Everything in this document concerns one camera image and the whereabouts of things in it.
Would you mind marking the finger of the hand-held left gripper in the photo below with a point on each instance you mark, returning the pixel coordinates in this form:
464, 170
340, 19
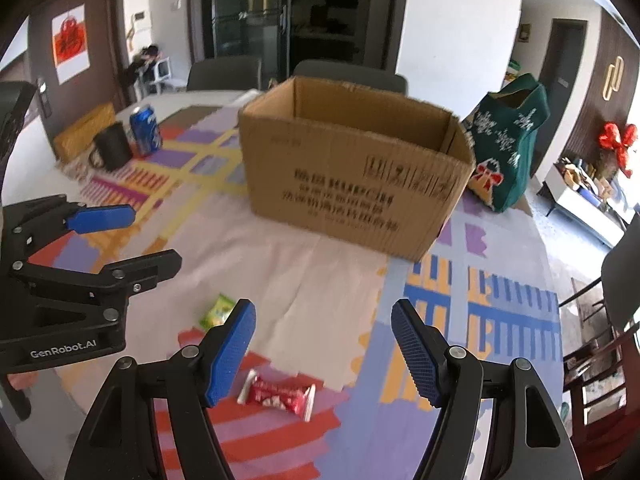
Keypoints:
145, 267
102, 220

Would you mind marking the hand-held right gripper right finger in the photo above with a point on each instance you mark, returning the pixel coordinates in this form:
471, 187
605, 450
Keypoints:
417, 355

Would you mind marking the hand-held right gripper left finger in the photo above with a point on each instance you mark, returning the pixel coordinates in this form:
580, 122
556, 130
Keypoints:
227, 355

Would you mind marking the small yellow-green candy packet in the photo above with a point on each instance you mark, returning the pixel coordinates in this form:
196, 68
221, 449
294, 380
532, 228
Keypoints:
217, 312

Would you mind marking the red snack packet serrated ends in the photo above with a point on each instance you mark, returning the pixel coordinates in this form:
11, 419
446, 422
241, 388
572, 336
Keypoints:
277, 395

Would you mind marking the brown cardboard box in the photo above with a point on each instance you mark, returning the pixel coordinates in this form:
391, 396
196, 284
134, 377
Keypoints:
350, 195

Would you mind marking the black mug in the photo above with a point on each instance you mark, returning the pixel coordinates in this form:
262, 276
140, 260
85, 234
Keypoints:
112, 147

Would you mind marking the yellow bag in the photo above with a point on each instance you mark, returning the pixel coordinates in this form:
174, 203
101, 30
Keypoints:
80, 132

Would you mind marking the blue drink can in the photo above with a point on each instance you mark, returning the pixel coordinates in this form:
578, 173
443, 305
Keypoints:
145, 130

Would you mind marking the colourful patterned tablecloth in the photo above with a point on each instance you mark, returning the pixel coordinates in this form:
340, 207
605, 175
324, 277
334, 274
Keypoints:
310, 280

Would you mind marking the small white chair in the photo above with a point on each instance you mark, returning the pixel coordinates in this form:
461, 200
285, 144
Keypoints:
161, 76

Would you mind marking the red and white door poster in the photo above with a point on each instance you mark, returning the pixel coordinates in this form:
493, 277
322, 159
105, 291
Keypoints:
71, 42

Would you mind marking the brown wooden chair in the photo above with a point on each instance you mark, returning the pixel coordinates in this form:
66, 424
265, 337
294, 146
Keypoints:
600, 400

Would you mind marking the grey chair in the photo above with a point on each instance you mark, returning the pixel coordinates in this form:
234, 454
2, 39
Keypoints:
350, 75
222, 72

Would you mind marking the brown wooden door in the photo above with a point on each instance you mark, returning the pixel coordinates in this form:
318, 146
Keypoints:
107, 25

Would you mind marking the dark upholstered chair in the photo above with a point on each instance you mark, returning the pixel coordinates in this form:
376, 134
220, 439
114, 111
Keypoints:
622, 275

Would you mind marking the white low cabinet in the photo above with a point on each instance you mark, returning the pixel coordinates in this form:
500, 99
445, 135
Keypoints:
585, 210

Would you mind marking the green knitted bag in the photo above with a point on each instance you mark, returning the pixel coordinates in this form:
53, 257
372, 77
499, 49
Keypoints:
510, 150

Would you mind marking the glass sliding door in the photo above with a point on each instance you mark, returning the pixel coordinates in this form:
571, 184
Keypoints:
295, 10

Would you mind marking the red ribbon bow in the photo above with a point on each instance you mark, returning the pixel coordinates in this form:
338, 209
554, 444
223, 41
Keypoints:
617, 142

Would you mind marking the small framed wall picture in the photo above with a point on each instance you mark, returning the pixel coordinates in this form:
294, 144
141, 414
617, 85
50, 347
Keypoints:
524, 33

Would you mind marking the gold wall ornament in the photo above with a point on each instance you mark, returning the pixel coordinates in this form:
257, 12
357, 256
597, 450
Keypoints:
614, 77

